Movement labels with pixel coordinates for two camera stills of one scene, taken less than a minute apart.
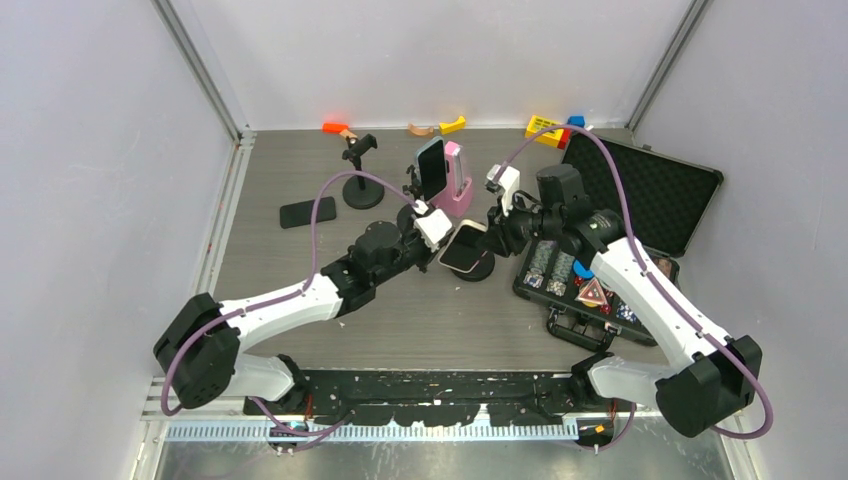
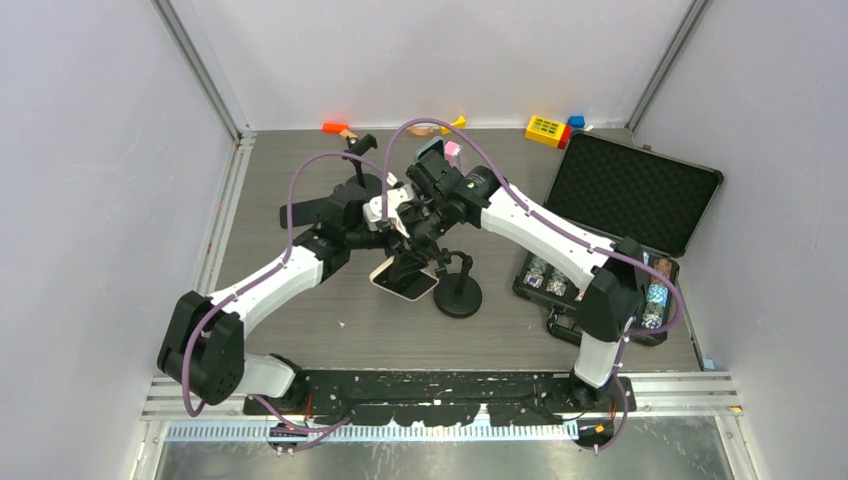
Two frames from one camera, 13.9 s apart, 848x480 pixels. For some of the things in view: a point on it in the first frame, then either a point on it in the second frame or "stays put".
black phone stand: x=483 y=269 -> x=456 y=293
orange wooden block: x=334 y=127 stays put
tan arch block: x=420 y=132 stays put
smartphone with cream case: x=465 y=247 -> x=412 y=286
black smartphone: x=301 y=213 stays put
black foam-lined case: x=666 y=198 stays put
